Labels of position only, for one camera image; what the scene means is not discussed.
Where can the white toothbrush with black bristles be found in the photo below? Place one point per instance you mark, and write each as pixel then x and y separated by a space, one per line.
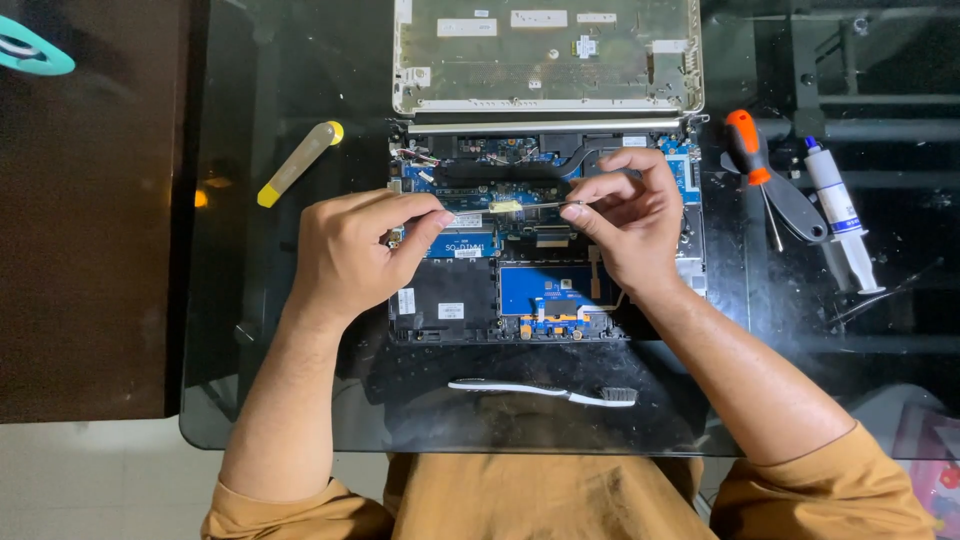
pixel 525 389

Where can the pink patterned item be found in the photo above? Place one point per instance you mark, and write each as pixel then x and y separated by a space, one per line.
pixel 934 465

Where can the person's right hand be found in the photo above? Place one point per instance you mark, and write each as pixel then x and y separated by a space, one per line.
pixel 641 225

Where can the thin metal tool yellow tip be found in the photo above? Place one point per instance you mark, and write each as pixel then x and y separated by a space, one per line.
pixel 504 206

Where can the person's left hand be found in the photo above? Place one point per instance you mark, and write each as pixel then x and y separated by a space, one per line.
pixel 345 247

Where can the translucent tube with yellow caps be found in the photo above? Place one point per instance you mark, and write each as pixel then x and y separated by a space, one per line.
pixel 298 165

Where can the person's tan shirt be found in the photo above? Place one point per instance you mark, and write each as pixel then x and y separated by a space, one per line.
pixel 540 502

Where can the black tweezers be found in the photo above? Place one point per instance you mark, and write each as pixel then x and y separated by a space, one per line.
pixel 877 296

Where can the white thermal paste syringe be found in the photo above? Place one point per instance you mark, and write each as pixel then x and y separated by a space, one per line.
pixel 836 199

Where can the black metal table frame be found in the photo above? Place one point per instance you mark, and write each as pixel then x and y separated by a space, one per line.
pixel 862 127

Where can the opened laptop base with motherboard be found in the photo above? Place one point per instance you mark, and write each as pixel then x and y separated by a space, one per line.
pixel 480 300

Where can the dark brown cabinet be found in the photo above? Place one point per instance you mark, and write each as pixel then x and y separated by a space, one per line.
pixel 82 225

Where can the teal plastic object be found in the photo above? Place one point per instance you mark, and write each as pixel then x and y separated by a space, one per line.
pixel 34 52

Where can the silver laptop bottom cover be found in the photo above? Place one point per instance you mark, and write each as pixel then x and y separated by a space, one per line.
pixel 547 67

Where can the black plastic pry tool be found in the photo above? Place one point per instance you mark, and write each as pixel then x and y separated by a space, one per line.
pixel 799 206

